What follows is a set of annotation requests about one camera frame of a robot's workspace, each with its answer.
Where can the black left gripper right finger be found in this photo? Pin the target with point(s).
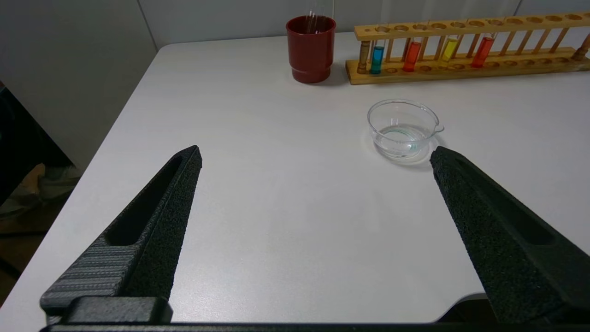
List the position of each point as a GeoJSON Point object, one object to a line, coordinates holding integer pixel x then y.
{"type": "Point", "coordinates": [507, 240]}

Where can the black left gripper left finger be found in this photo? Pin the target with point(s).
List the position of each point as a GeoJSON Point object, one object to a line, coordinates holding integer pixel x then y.
{"type": "Point", "coordinates": [152, 240]}

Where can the test tube with orange-red pigment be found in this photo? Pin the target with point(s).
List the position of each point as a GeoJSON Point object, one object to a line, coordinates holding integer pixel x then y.
{"type": "Point", "coordinates": [411, 57]}

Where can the test tube with blue pigment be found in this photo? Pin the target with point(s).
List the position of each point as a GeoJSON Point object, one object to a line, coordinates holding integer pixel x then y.
{"type": "Point", "coordinates": [377, 60]}

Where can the wooden test tube rack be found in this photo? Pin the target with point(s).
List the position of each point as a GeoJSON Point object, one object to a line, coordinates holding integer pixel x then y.
{"type": "Point", "coordinates": [461, 71]}

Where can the test tube with red pigment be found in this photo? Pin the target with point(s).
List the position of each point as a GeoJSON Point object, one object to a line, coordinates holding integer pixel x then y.
{"type": "Point", "coordinates": [482, 51]}

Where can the test tube with yellow pigment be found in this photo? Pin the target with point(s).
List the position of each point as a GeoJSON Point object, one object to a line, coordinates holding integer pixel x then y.
{"type": "Point", "coordinates": [448, 50]}

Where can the empty clear glass test tube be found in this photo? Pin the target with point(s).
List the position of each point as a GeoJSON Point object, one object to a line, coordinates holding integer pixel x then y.
{"type": "Point", "coordinates": [314, 18]}

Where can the brown cardboard piece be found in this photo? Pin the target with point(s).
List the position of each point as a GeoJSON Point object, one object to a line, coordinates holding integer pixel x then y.
{"type": "Point", "coordinates": [34, 177]}

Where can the clear glass dish with spout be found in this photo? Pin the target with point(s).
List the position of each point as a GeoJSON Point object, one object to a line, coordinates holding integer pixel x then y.
{"type": "Point", "coordinates": [402, 133]}

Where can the black bulky floor equipment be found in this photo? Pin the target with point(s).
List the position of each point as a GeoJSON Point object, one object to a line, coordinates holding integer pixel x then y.
{"type": "Point", "coordinates": [18, 138]}

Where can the dark red plastic cup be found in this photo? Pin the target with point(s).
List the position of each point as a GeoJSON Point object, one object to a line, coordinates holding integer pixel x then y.
{"type": "Point", "coordinates": [311, 50]}

